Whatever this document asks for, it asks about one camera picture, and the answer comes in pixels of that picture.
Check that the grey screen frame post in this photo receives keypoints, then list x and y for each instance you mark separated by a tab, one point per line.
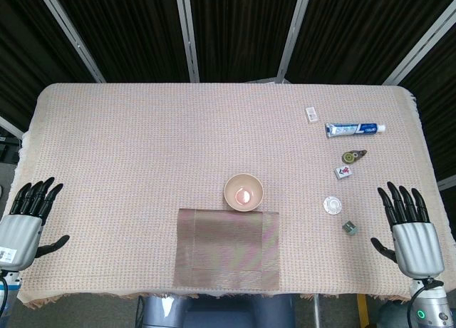
189	35
294	32
71	35
10	126
447	184
420	46

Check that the blue white toothpaste tube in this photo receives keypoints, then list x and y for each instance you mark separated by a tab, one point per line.
349	129

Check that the grey screen foot plate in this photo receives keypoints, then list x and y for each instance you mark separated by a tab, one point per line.
267	80

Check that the white mahjong tile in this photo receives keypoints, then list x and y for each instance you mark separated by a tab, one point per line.
343	172

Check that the metal table leg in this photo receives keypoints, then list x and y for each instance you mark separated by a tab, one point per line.
316	313

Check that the white round cap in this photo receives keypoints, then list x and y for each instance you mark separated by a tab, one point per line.
332	204

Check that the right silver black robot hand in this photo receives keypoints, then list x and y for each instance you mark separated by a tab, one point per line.
418	246

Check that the pink woven tablecloth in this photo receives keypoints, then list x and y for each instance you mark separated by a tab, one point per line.
142	146

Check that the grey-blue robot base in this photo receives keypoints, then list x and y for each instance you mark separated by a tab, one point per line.
213	313

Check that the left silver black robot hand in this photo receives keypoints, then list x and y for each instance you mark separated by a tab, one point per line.
21	235

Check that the beige bowl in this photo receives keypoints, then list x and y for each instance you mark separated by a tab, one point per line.
235	185

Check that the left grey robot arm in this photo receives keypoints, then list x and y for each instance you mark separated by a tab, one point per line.
12	283

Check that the black equipment box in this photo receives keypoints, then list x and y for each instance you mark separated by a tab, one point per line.
9	151

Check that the small white box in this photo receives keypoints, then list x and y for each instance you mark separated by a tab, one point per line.
311	115

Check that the dark pleated screen panel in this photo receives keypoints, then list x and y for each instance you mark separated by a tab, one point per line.
356	32
438	103
132	35
242	32
28	57

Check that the small green terminal block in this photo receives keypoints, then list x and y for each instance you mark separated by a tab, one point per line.
350	228

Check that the brown woven placemat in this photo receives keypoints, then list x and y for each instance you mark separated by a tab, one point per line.
224	249

